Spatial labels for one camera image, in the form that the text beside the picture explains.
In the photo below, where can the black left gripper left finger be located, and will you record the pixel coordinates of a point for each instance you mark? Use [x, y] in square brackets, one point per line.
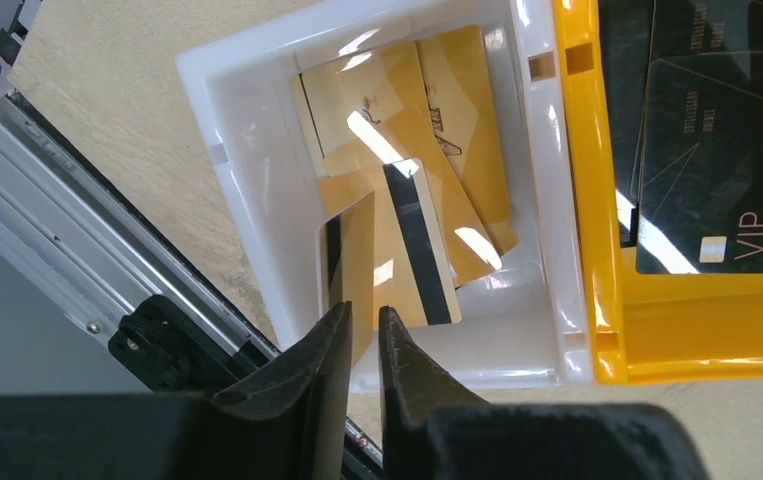
[189, 430]

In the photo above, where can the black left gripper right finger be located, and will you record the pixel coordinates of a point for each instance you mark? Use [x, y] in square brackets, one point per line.
[436, 428]

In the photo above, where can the gold magnetic stripe card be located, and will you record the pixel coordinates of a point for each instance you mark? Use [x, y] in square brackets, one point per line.
[349, 242]

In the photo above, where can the striped gold card in bin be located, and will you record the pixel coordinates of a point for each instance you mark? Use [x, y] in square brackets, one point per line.
[411, 271]

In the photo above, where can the black VIP card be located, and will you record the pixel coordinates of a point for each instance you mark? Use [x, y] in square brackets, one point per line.
[701, 176]

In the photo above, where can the white plastic bin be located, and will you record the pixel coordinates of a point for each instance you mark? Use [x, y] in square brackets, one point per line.
[524, 326]

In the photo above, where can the yellow plastic bin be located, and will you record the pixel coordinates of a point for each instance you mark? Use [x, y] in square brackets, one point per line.
[645, 328]

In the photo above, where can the black item in bin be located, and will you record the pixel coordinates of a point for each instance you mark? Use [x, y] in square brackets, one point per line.
[636, 33]

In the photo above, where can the aluminium frame rail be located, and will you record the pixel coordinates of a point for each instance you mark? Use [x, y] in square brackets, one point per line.
[68, 232]

